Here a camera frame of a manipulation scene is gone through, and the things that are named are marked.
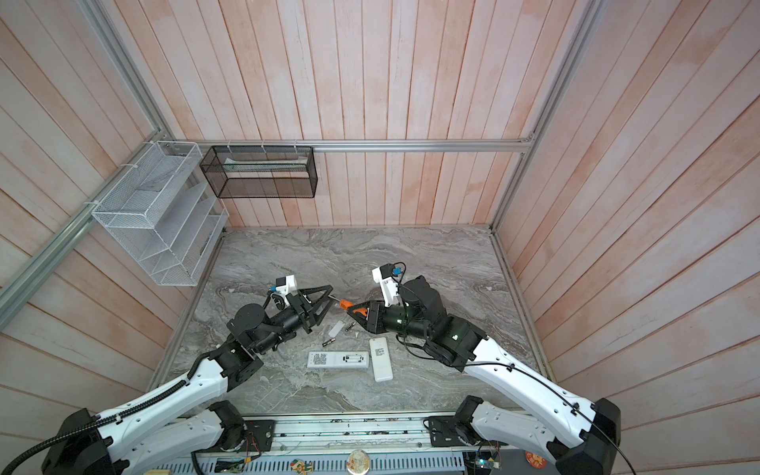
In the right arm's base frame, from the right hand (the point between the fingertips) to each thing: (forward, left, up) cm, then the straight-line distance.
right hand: (350, 312), depth 66 cm
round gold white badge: (-26, -2, -27) cm, 37 cm away
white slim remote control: (-2, +5, -25) cm, 26 cm away
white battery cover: (+9, +7, -28) cm, 30 cm away
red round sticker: (-24, -45, -27) cm, 58 cm away
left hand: (+3, +4, 0) cm, 5 cm away
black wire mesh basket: (+58, +38, -3) cm, 69 cm away
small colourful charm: (-27, +12, -26) cm, 40 cm away
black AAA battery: (+9, +3, -27) cm, 29 cm away
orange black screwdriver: (+2, +1, +1) cm, 2 cm away
